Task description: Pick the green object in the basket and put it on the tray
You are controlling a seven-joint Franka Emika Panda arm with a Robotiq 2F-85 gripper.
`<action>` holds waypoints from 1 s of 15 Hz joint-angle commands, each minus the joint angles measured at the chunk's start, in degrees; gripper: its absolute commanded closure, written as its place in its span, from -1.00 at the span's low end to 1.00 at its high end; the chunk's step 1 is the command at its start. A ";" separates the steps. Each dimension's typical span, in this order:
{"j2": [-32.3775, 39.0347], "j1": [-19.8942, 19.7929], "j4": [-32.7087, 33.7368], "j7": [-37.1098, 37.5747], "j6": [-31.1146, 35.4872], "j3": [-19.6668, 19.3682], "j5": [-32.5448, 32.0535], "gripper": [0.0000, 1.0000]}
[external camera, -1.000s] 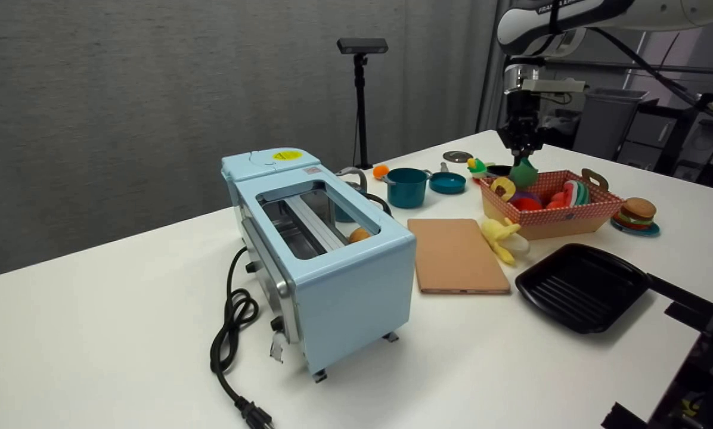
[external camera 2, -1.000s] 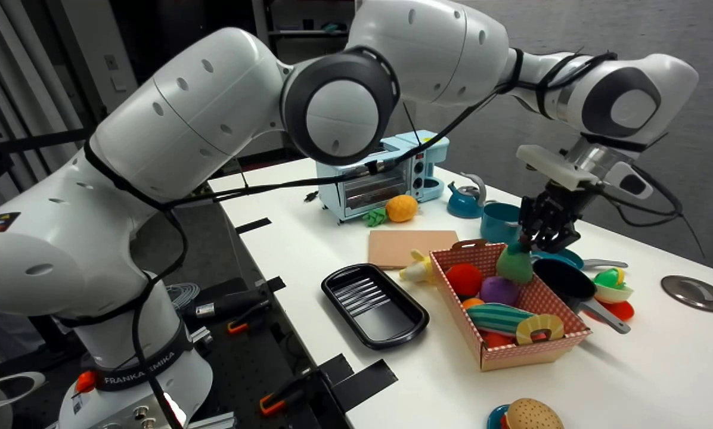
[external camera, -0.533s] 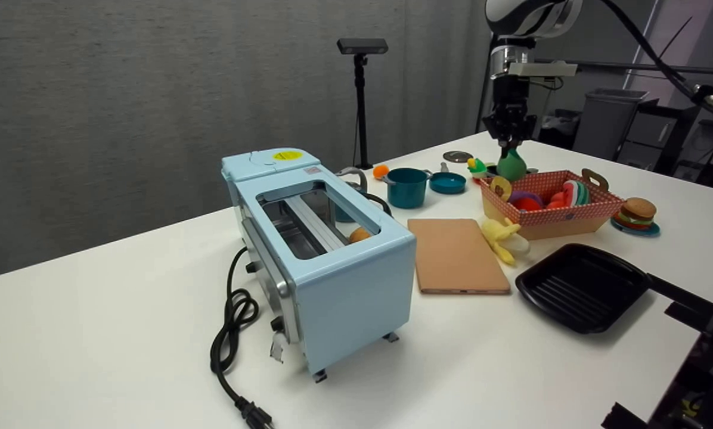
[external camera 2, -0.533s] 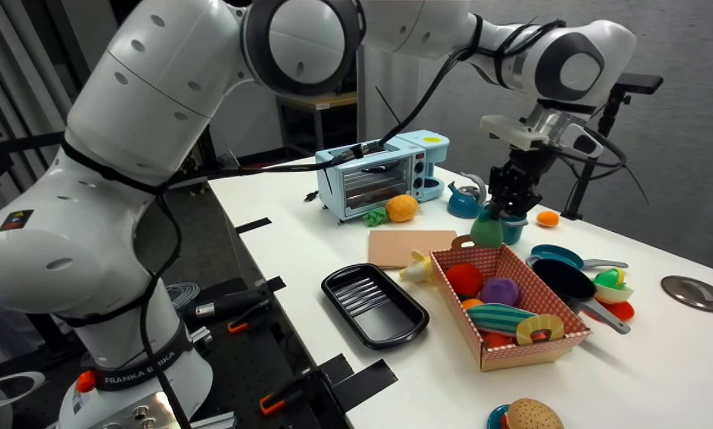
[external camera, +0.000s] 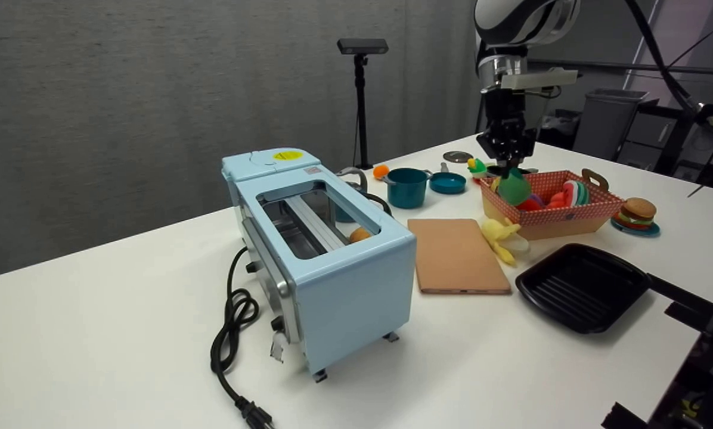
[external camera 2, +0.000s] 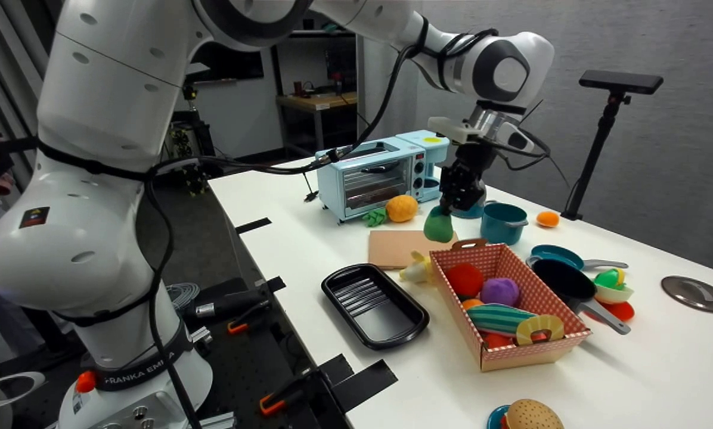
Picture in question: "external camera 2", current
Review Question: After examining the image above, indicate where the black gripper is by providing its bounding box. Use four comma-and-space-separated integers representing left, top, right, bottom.
436, 143, 501, 218

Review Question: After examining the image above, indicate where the green toy pepper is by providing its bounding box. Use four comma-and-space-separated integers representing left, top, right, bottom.
423, 203, 459, 246

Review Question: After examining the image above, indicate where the black ribbed tray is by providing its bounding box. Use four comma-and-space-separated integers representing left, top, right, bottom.
320, 262, 433, 350

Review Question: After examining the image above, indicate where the red checkered basket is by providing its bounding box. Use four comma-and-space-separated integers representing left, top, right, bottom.
428, 236, 594, 375

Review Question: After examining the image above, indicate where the teal toy pot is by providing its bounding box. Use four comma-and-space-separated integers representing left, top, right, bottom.
480, 201, 533, 246

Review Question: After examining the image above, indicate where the large orange toy fruit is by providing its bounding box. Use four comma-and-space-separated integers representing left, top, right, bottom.
384, 194, 423, 227

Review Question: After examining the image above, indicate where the red toy tomato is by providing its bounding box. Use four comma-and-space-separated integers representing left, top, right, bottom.
443, 261, 486, 300

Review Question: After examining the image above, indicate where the tan cutting board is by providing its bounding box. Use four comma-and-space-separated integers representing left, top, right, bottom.
367, 228, 460, 271

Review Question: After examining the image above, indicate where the yellow toy banana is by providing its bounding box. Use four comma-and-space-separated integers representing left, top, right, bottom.
397, 249, 441, 286

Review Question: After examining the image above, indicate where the green leafy toy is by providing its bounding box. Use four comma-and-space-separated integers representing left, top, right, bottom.
361, 206, 392, 228

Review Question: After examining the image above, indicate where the small orange toy fruit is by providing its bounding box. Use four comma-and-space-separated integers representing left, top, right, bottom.
535, 208, 563, 232

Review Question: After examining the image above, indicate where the light blue toaster oven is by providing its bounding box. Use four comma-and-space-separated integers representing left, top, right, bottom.
312, 128, 453, 224

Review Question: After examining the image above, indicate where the purple toy vegetable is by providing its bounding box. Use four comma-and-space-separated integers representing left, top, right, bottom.
478, 274, 523, 309

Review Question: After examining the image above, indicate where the striped toy watermelon slice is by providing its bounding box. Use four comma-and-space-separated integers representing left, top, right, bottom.
467, 302, 536, 338

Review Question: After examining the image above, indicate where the black toy frying pan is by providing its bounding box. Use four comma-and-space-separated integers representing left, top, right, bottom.
529, 258, 632, 338

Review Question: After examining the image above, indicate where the small red toy piece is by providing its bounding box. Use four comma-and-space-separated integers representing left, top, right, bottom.
483, 332, 518, 350

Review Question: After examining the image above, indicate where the yellow toy pineapple slice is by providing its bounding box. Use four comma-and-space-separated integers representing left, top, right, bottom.
516, 312, 567, 349

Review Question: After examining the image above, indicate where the green yellow toy vegetable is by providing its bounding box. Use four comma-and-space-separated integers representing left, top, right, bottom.
592, 267, 630, 294

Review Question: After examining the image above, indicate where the wooden top desk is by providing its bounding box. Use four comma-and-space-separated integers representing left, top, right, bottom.
279, 88, 362, 156

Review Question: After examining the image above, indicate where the white toy bowl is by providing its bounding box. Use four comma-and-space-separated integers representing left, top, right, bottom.
592, 281, 636, 307

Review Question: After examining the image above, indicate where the red toy plate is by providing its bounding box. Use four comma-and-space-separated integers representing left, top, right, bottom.
601, 299, 636, 324

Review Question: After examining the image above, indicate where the black tape strip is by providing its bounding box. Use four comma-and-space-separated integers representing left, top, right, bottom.
258, 274, 288, 296
235, 214, 274, 236
318, 358, 402, 415

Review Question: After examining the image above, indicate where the teal toy plate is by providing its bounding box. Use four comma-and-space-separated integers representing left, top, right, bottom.
485, 404, 518, 429

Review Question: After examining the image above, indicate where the toy burger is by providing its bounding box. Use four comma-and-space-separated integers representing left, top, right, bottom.
504, 396, 567, 429

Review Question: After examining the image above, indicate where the round metal table grommet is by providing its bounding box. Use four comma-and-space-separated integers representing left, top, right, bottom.
659, 274, 713, 315

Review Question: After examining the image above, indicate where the black clamp orange tip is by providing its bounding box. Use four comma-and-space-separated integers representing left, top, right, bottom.
181, 286, 274, 338
258, 380, 311, 419

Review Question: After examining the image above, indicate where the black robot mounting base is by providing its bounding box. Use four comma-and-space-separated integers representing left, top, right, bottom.
173, 276, 350, 429

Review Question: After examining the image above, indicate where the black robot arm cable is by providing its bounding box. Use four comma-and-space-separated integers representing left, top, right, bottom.
30, 15, 557, 429

